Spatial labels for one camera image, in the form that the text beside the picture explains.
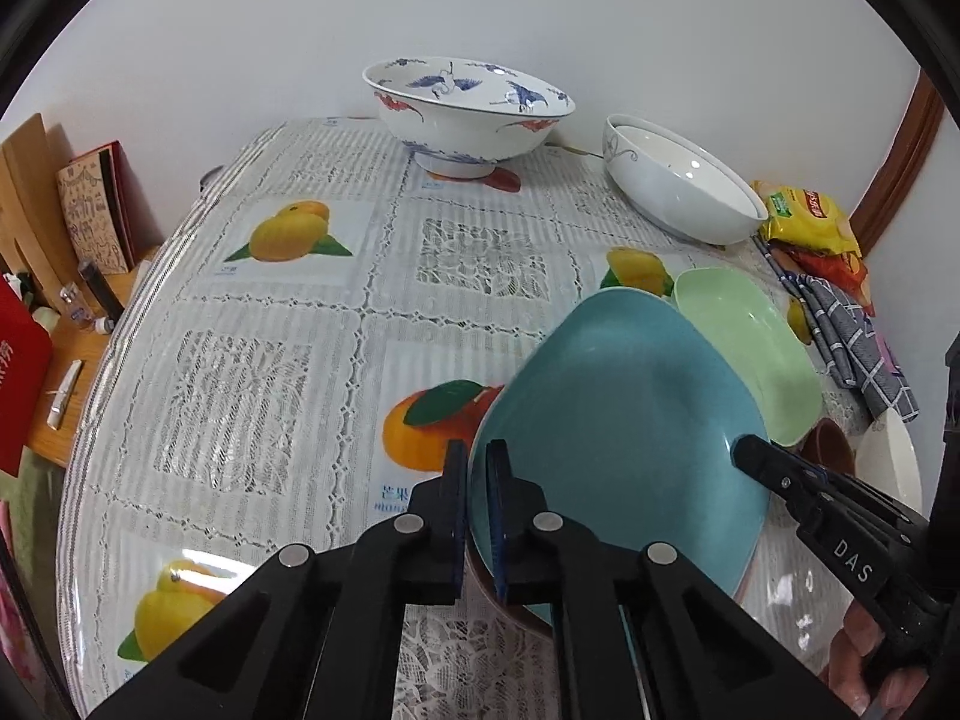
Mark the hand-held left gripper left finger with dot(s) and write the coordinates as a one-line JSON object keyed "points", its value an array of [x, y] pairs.
{"points": [[455, 499]]}

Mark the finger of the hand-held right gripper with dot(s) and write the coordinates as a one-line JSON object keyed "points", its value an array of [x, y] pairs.
{"points": [[754, 454], [870, 502]]}

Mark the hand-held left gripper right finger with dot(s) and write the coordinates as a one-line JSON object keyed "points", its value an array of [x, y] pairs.
{"points": [[496, 514]]}

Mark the plain white bowl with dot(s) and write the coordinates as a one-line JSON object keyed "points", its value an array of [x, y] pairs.
{"points": [[889, 457]]}

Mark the brown clay dish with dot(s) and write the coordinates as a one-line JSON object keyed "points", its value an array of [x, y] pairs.
{"points": [[829, 442]]}

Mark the green plate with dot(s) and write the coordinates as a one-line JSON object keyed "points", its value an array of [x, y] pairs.
{"points": [[757, 360]]}

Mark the blue plate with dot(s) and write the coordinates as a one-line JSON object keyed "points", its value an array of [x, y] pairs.
{"points": [[622, 420]]}

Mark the person's right hand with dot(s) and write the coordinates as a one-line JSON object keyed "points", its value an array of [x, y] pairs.
{"points": [[851, 652]]}

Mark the grey checked cloth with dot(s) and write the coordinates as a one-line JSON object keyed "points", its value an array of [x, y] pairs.
{"points": [[847, 330]]}

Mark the red snack packet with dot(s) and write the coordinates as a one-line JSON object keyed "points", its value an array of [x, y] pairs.
{"points": [[840, 270]]}

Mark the yellow snack packet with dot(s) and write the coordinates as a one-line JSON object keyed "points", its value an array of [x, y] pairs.
{"points": [[810, 217]]}

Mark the white bowl with grey pattern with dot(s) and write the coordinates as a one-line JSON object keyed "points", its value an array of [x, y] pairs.
{"points": [[675, 202]]}

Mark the blue crane patterned bowl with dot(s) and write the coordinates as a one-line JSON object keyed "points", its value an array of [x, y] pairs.
{"points": [[450, 127]]}

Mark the wooden cabinet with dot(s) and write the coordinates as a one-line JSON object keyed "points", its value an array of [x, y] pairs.
{"points": [[105, 360]]}

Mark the white tube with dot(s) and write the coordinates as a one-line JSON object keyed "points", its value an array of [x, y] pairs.
{"points": [[66, 390]]}

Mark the black stick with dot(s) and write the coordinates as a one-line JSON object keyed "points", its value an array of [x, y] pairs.
{"points": [[101, 289]]}

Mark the small clear bottle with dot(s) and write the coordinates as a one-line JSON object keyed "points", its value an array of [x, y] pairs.
{"points": [[73, 301]]}

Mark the red box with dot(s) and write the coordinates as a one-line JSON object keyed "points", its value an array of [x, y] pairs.
{"points": [[19, 375]]}

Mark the red cover notebook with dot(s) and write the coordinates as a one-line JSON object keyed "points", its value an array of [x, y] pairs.
{"points": [[90, 202]]}

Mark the wooden board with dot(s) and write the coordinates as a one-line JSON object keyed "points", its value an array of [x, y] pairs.
{"points": [[30, 187]]}

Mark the brown wooden door frame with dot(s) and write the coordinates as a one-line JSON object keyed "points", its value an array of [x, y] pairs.
{"points": [[907, 165]]}

